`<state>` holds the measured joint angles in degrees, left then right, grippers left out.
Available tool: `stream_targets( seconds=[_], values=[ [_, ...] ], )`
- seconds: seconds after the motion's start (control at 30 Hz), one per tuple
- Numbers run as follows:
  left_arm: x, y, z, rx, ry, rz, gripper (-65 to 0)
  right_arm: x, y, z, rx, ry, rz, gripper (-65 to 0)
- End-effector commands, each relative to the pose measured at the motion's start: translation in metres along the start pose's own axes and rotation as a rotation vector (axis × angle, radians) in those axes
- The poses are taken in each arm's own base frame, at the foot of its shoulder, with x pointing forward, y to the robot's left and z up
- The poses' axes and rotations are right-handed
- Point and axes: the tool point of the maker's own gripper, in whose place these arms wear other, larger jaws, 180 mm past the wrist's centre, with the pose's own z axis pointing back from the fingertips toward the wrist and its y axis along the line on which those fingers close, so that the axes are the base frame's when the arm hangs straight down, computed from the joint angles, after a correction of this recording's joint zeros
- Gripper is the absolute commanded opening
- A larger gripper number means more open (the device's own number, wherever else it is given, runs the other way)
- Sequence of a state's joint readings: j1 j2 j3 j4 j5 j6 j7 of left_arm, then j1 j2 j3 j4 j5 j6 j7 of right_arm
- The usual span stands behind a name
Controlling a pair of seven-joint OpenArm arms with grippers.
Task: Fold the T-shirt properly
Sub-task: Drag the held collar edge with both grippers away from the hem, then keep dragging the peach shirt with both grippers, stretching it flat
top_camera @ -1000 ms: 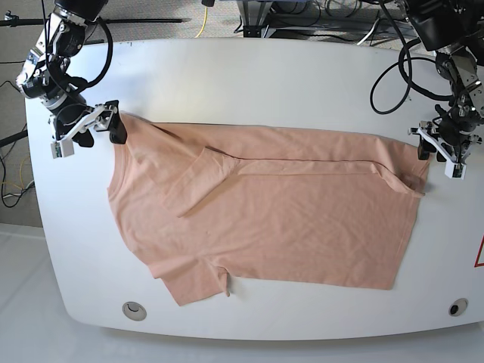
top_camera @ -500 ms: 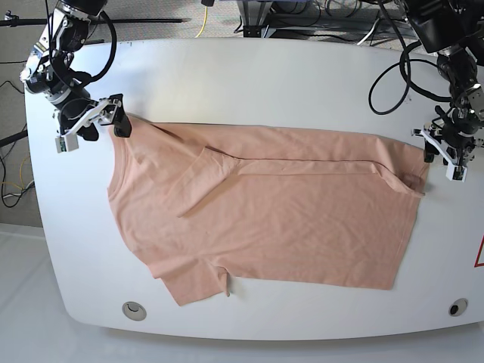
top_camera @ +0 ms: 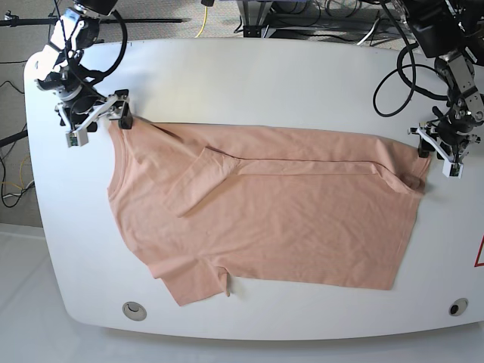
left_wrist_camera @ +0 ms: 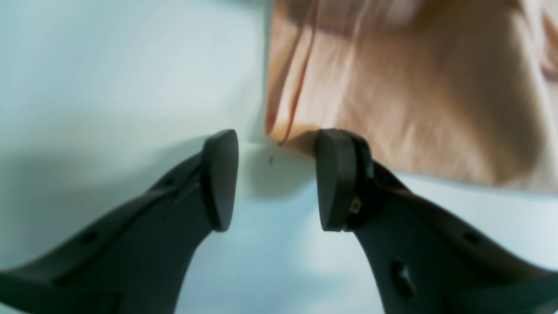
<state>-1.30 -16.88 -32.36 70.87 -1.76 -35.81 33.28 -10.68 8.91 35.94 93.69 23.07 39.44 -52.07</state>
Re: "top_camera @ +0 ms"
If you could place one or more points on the peach pink T-shirt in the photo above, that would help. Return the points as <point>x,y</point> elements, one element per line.
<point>200,204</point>

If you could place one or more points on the right table cable grommet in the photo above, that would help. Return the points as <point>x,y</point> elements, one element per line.
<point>458,307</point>

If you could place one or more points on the black white gripper body image-left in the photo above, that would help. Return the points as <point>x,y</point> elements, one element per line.
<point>89,109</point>

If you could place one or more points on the left table cable grommet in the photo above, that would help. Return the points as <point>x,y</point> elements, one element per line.
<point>134,311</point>

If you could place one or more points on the table cable grommet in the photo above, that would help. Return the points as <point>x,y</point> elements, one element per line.
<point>458,307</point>
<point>134,311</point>

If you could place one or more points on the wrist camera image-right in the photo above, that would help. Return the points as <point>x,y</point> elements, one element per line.
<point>452,169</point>

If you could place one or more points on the aluminium frame stand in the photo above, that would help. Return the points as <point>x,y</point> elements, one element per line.
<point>357,23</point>

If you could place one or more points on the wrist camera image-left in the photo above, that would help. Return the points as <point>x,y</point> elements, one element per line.
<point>77,138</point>

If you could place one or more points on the red triangle sticker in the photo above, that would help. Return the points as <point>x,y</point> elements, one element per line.
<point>480,255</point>

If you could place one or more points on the black white gripper body image-right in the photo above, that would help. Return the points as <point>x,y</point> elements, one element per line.
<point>446,141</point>

